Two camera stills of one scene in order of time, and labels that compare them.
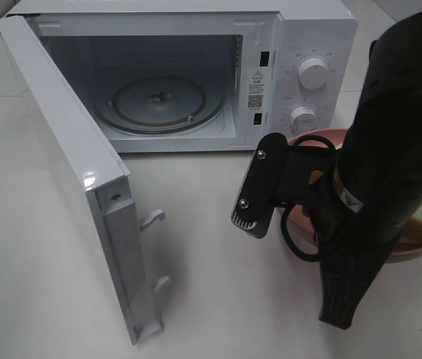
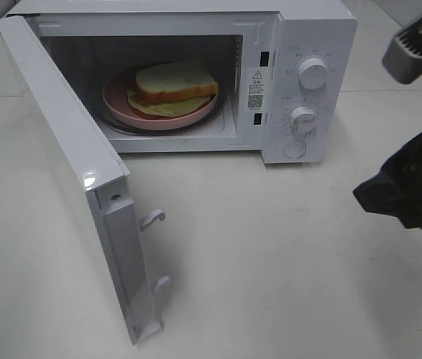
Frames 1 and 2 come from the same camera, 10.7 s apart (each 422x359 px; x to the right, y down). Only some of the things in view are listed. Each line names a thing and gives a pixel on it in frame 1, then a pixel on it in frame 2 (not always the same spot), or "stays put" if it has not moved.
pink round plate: x=301 y=219 -> x=162 y=96
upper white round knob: x=313 y=72 stays put
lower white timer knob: x=302 y=119 stays put
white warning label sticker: x=255 y=89 stays put
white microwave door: x=104 y=176 stays put
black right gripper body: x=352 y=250 -> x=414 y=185
